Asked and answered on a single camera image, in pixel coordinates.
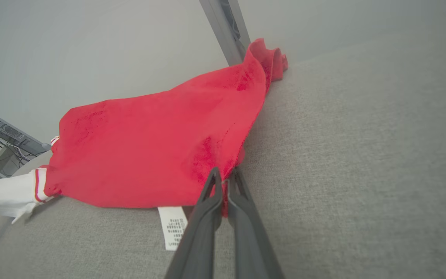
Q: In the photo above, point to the red jersey with white sleeves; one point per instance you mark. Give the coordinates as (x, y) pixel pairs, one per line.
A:
(149, 147)

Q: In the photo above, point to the grey metal frame post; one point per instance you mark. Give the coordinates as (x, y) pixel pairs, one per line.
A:
(219, 27)

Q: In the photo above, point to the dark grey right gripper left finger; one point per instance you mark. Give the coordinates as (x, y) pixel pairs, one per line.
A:
(199, 248)

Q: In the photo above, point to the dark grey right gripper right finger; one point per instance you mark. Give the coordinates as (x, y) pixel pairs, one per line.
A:
(250, 248)

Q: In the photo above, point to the grey computer case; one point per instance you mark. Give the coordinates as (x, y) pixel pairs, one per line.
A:
(6, 130)

